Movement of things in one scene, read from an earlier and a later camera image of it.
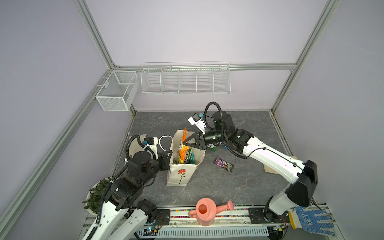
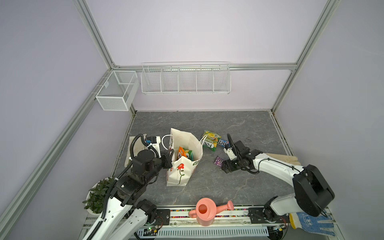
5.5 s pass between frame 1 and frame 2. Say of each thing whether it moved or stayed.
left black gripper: stayed
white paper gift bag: stayed
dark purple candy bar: stayed
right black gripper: moved
